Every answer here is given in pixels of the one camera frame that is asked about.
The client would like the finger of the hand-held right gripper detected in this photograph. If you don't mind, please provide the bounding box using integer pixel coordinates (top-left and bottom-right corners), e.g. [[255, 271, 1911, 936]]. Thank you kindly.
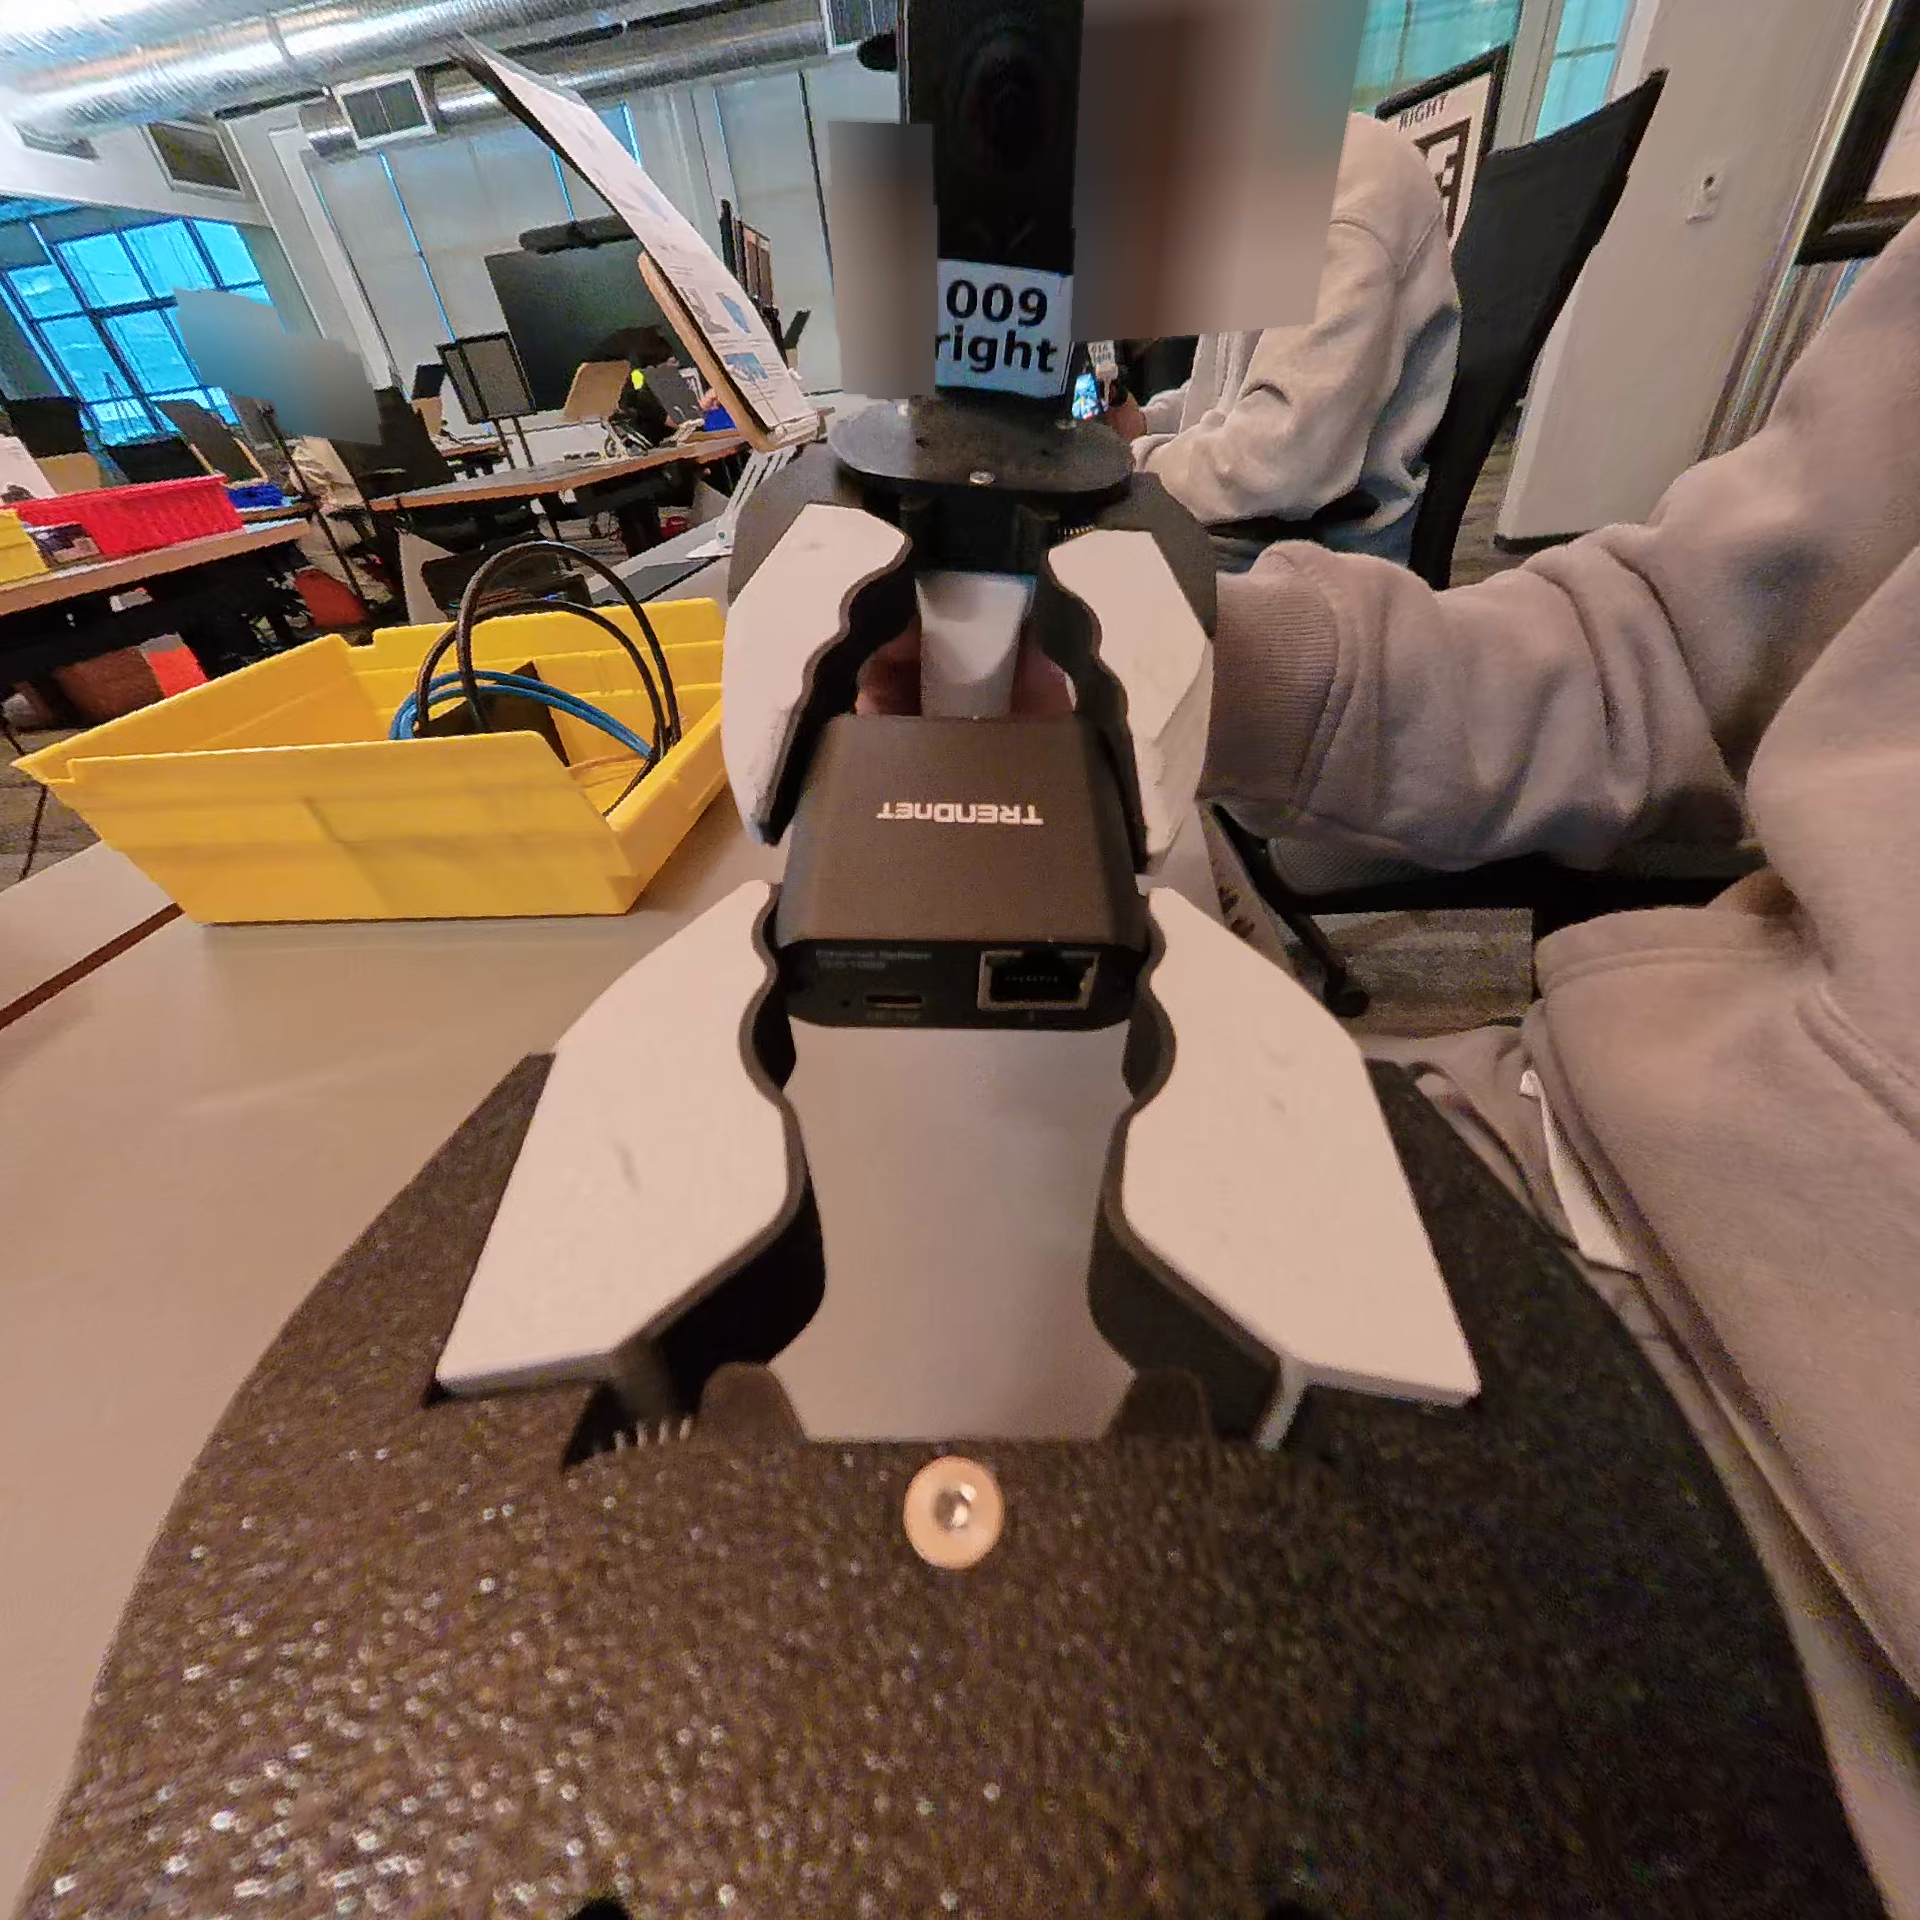
[[721, 494, 908, 845], [1047, 523, 1215, 889]]

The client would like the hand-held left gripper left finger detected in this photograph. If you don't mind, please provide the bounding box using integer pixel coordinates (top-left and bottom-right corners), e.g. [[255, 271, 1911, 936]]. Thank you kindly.
[[433, 881, 830, 1394]]

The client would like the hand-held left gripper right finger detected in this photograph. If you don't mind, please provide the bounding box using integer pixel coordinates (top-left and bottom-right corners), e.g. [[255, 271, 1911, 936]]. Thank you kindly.
[[1082, 884, 1486, 1422]]

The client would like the black ethernet cable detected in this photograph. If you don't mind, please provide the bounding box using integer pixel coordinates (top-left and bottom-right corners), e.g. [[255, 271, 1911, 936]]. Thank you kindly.
[[413, 540, 682, 773]]

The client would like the black ethernet splitter box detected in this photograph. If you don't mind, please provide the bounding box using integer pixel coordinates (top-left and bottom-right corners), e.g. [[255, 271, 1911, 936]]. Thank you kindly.
[[770, 720, 1156, 1033]]

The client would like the blue ethernet cable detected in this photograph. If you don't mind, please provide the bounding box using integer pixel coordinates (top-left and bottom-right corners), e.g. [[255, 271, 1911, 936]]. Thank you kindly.
[[385, 668, 659, 766]]

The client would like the yellow plastic bin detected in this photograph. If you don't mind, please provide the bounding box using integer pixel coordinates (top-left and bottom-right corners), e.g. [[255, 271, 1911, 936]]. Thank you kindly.
[[8, 600, 736, 928]]

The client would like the person's right forearm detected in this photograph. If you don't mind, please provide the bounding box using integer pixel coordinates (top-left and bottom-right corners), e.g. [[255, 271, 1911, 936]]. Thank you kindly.
[[1200, 224, 1920, 900]]

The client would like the grey desk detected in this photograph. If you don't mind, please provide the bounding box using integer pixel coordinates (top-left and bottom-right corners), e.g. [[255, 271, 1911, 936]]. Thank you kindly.
[[0, 450, 1249, 1848]]

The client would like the person's right hand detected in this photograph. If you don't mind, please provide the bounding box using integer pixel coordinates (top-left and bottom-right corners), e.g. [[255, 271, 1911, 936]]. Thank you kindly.
[[858, 627, 1078, 724]]

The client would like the white clipboard stand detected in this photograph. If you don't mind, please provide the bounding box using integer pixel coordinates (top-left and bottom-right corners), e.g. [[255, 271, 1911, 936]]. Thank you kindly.
[[702, 432, 790, 561]]

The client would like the black office chair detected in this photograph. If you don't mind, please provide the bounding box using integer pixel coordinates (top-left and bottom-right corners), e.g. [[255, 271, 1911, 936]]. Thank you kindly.
[[1206, 801, 1774, 1026], [1399, 69, 1671, 592]]

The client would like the black bin divider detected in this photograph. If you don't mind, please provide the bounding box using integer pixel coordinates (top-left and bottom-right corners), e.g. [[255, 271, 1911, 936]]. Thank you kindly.
[[426, 656, 574, 766]]

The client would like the wooden clipboard with instruction sheets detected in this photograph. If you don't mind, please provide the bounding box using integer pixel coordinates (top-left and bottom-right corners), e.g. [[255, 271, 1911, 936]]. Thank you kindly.
[[445, 30, 830, 453]]

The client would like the large black monitor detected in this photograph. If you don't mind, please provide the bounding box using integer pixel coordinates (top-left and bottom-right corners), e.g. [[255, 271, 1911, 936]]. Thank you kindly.
[[485, 224, 721, 411]]

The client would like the black framed marker sign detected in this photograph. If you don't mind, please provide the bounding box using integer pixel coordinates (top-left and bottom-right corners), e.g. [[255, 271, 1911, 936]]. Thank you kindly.
[[1372, 42, 1514, 251]]

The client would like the person's grey hoodie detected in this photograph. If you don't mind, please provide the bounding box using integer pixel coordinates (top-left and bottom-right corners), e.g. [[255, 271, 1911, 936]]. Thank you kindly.
[[1409, 815, 1920, 1920]]

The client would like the long background work table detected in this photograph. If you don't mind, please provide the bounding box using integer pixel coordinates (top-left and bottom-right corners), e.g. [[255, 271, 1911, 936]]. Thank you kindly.
[[0, 516, 309, 620]]

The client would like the red plastic bin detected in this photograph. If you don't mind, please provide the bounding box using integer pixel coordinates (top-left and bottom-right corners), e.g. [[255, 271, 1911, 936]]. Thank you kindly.
[[8, 481, 245, 561]]

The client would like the silver air duct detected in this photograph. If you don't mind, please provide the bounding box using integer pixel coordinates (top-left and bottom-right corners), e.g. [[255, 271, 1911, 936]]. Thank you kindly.
[[0, 0, 843, 148]]

